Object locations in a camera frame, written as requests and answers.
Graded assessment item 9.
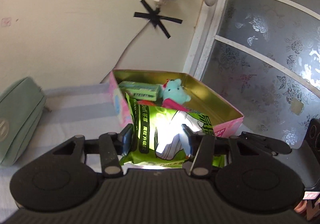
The grey wall cable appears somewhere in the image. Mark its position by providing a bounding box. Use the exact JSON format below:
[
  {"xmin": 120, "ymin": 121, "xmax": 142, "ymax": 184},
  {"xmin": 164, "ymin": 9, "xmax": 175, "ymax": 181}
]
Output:
[{"xmin": 100, "ymin": 6, "xmax": 161, "ymax": 84}]

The green snack packet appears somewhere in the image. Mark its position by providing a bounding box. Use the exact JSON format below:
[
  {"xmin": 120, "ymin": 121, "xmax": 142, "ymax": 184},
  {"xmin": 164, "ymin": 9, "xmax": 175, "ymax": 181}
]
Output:
[{"xmin": 120, "ymin": 94, "xmax": 214, "ymax": 168}]

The black tape cross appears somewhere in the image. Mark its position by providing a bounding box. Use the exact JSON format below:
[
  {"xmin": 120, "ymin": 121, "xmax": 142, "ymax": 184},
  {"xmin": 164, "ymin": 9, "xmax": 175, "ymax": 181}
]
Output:
[{"xmin": 133, "ymin": 0, "xmax": 183, "ymax": 39}]

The teal plush toy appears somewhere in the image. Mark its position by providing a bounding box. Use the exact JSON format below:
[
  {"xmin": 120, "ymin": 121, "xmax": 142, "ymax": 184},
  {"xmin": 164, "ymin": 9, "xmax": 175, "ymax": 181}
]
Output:
[{"xmin": 162, "ymin": 79, "xmax": 191, "ymax": 105}]

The striped bed sheet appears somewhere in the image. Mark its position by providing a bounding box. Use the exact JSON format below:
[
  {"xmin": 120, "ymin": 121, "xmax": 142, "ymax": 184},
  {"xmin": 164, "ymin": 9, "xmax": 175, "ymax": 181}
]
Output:
[{"xmin": 1, "ymin": 84, "xmax": 122, "ymax": 221}]

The white window frame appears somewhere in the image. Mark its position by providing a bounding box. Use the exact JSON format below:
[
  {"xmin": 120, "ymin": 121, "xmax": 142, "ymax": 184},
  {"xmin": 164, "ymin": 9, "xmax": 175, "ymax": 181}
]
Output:
[{"xmin": 182, "ymin": 0, "xmax": 320, "ymax": 94}]

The green box in tin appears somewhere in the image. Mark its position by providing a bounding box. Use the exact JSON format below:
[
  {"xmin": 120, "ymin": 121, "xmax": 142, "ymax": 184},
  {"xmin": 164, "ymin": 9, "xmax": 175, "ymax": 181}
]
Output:
[{"xmin": 119, "ymin": 81, "xmax": 161, "ymax": 101}]

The green zip pouch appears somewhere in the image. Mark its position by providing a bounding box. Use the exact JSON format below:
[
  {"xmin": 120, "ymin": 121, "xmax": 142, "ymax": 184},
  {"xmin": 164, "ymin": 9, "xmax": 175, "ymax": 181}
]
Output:
[{"xmin": 1, "ymin": 77, "xmax": 47, "ymax": 167}]

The pink macaron biscuit tin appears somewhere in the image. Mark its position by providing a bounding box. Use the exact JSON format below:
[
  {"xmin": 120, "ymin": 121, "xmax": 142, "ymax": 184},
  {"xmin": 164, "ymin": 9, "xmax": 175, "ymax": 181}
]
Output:
[{"xmin": 109, "ymin": 69, "xmax": 244, "ymax": 138}]

